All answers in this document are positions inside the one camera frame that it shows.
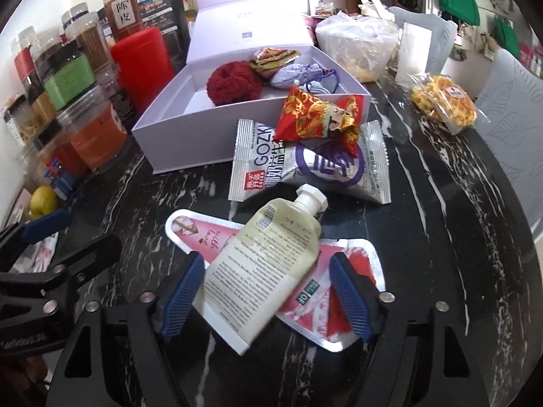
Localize pink silver foil pouch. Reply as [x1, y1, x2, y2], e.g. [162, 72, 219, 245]
[165, 210, 386, 353]

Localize cream spout pouch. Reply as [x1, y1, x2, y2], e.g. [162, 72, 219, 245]
[194, 184, 327, 355]

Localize silver purple snack bag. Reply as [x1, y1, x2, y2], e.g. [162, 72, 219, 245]
[228, 119, 392, 205]

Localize red gold snack packet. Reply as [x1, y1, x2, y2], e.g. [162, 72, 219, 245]
[273, 85, 364, 157]

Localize dark red fluffy scrunchie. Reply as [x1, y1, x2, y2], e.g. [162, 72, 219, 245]
[206, 61, 262, 106]

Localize brown red snack packet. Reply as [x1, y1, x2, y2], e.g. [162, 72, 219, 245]
[249, 48, 301, 80]

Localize yellow green apple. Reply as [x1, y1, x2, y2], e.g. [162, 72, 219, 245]
[29, 186, 58, 219]

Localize orange label clear jar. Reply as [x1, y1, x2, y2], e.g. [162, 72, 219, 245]
[58, 86, 128, 172]

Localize green label jar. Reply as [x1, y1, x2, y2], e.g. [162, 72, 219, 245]
[42, 40, 96, 112]

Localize red label tall jar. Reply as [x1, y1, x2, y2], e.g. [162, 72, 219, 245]
[11, 26, 44, 104]

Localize red plastic canister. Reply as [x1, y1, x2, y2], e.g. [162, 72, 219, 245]
[110, 27, 175, 114]

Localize dark label spice jar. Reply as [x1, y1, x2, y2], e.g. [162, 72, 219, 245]
[64, 12, 112, 74]

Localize packaged waffles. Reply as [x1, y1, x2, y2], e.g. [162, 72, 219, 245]
[409, 73, 490, 135]

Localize brown jar chinese label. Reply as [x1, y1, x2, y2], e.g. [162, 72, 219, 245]
[103, 0, 144, 42]

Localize lavender gift box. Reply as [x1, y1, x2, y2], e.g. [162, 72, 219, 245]
[132, 0, 370, 174]

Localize clear plastic bag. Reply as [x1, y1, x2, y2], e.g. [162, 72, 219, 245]
[315, 12, 401, 83]

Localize grey chair near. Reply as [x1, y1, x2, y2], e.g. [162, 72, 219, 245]
[476, 49, 543, 239]

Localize grey chair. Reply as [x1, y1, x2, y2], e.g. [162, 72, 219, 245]
[476, 49, 543, 239]
[387, 5, 460, 76]

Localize grey chair far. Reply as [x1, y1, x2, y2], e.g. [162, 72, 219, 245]
[387, 5, 460, 76]

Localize cream water bottle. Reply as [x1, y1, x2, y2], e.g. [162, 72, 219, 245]
[358, 0, 395, 22]

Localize green tote bag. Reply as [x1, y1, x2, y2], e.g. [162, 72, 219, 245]
[438, 0, 481, 27]

